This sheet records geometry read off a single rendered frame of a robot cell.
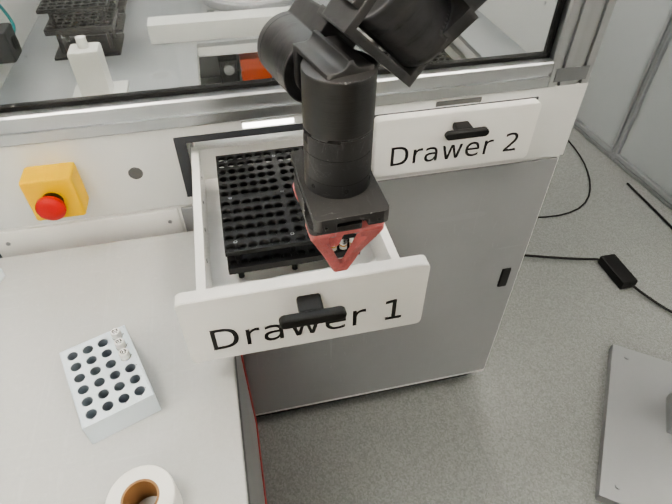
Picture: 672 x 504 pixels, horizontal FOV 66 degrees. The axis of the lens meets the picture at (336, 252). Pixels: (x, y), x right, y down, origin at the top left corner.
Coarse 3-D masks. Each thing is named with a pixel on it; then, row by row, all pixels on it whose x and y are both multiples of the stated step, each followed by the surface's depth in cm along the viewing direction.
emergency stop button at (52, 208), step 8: (40, 200) 73; (48, 200) 74; (56, 200) 74; (40, 208) 74; (48, 208) 74; (56, 208) 74; (64, 208) 75; (40, 216) 75; (48, 216) 75; (56, 216) 75
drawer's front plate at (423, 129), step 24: (384, 120) 83; (408, 120) 84; (432, 120) 85; (456, 120) 86; (480, 120) 87; (504, 120) 88; (528, 120) 89; (384, 144) 86; (408, 144) 87; (432, 144) 88; (456, 144) 89; (480, 144) 90; (504, 144) 91; (528, 144) 93; (384, 168) 89; (408, 168) 90; (432, 168) 91
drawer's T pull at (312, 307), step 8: (304, 296) 58; (312, 296) 58; (320, 296) 58; (304, 304) 57; (312, 304) 57; (320, 304) 57; (304, 312) 56; (312, 312) 56; (320, 312) 56; (328, 312) 56; (336, 312) 56; (344, 312) 57; (280, 320) 56; (288, 320) 56; (296, 320) 56; (304, 320) 56; (312, 320) 56; (320, 320) 56; (328, 320) 57; (336, 320) 57; (288, 328) 56
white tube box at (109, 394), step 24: (72, 360) 65; (96, 360) 66; (120, 360) 65; (72, 384) 63; (96, 384) 64; (120, 384) 64; (144, 384) 63; (96, 408) 61; (120, 408) 61; (144, 408) 63; (96, 432) 60
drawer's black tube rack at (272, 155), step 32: (224, 160) 79; (256, 160) 80; (288, 160) 79; (224, 192) 74; (256, 192) 74; (288, 192) 74; (224, 224) 69; (256, 224) 69; (288, 224) 69; (256, 256) 68; (288, 256) 69; (320, 256) 69
